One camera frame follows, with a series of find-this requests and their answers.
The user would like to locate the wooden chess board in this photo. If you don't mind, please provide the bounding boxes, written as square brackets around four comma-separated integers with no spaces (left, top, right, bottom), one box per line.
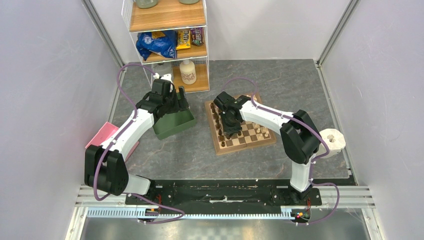
[204,100,277,155]

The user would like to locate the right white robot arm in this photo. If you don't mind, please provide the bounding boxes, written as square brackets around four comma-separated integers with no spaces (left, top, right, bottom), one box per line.
[213,91,322,205]

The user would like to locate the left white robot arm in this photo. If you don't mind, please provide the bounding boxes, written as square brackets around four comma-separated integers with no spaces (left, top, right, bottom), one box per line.
[84,78,189,205]

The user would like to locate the green plastic tray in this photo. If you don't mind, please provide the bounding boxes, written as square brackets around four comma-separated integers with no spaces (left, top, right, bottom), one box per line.
[152,109,197,140]

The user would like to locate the cream lotion bottle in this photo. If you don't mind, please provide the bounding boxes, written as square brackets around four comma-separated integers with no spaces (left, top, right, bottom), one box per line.
[179,59,197,85]

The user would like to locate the blue snack bag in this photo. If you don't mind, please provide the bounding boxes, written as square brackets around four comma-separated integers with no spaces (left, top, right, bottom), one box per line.
[136,30,177,61]

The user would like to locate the pink plastic tray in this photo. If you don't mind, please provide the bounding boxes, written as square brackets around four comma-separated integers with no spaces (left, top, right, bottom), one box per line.
[84,119,139,175]

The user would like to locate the yellow candy bag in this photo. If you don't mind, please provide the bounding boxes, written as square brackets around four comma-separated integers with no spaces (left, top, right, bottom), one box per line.
[176,29,191,51]

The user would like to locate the brown candy bag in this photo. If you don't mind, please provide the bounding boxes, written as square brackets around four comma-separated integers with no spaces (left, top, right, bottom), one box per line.
[190,27,205,47]

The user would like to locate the white paper roll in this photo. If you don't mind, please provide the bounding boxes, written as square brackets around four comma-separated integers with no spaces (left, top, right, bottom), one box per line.
[319,128,346,159]

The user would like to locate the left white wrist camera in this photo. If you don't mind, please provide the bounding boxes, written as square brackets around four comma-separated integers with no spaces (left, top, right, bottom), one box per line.
[151,73,175,92]

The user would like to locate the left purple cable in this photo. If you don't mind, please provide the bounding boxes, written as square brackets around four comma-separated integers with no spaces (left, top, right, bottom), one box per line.
[93,62,186,225]

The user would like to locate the white wire wooden shelf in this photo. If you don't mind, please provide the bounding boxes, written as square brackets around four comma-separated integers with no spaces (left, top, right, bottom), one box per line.
[121,0,210,93]

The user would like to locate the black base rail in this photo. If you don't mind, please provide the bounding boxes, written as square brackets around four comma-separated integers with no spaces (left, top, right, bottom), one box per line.
[145,179,323,216]

